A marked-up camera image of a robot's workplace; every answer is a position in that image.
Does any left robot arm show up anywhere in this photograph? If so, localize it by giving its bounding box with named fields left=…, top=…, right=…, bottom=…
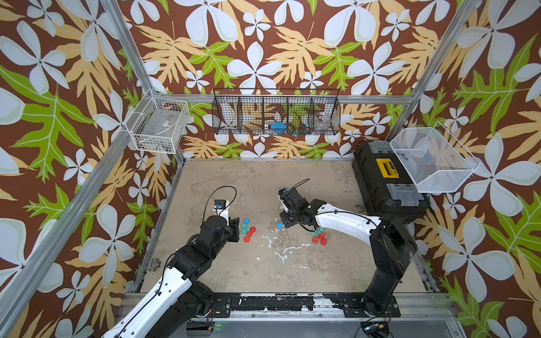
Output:
left=103, top=215, right=240, bottom=337

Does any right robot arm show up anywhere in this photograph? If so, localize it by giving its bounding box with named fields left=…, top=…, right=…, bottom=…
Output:
left=278, top=188, right=418, bottom=317

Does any blue object in basket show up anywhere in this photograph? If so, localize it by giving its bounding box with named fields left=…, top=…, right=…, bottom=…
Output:
left=271, top=122, right=287, bottom=135

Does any black toolbox yellow latch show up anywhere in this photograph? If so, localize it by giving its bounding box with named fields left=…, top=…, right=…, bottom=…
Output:
left=352, top=140, right=430, bottom=225

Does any black wire basket back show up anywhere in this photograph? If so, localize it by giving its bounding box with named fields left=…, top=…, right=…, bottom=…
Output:
left=210, top=88, right=342, bottom=136

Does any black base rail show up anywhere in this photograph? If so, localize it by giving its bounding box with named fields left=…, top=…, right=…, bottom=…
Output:
left=174, top=292, right=402, bottom=318

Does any white wire basket left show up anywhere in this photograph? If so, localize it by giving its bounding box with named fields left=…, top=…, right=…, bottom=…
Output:
left=127, top=90, right=190, bottom=154

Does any white wire basket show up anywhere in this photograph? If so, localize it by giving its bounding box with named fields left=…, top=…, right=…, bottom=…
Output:
left=390, top=125, right=481, bottom=194
left=127, top=90, right=190, bottom=154

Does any white wire basket right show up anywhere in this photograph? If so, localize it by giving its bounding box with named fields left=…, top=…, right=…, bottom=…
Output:
left=390, top=125, right=481, bottom=194

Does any aluminium frame post back right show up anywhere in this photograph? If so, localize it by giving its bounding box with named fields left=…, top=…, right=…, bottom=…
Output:
left=386, top=0, right=478, bottom=142

